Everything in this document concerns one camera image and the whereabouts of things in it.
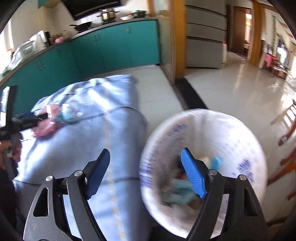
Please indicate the teal kitchen cabinets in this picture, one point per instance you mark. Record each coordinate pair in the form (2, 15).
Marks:
(103, 50)

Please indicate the grey refrigerator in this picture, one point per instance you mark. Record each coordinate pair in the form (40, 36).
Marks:
(206, 31)

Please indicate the black range hood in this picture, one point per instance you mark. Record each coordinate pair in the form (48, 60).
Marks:
(80, 8)

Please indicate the wooden sliding door frame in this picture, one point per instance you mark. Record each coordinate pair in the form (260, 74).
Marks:
(171, 18)

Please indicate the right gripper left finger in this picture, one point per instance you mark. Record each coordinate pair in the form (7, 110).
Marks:
(47, 218)

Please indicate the pink container on counter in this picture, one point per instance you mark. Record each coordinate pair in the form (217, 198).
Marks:
(59, 39)

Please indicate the blue checked tablecloth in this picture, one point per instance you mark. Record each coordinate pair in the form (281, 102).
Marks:
(111, 120)

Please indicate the wooden dining chair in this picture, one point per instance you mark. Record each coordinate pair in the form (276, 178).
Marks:
(287, 164)

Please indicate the clear blue packet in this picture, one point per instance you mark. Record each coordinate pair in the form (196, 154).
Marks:
(70, 112)

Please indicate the black small pot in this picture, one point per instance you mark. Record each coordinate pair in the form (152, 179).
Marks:
(139, 14)

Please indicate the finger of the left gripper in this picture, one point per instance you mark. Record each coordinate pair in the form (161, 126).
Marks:
(29, 122)
(25, 115)

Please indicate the white dish rack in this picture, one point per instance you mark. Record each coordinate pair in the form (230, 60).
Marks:
(22, 52)

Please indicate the pink plastic wrapper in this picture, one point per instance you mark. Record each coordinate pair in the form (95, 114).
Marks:
(48, 125)

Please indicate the person's left hand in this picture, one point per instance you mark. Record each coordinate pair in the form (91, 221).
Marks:
(15, 148)

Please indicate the steel cooking pot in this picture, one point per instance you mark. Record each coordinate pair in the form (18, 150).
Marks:
(108, 15)

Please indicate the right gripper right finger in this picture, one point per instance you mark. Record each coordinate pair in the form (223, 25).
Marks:
(244, 219)

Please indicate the white bowl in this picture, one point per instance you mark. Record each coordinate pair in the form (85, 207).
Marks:
(125, 18)

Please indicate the wooden stool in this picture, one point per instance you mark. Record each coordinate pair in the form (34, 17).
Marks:
(287, 116)

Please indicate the black wok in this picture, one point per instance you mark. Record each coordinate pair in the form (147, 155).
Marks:
(81, 27)

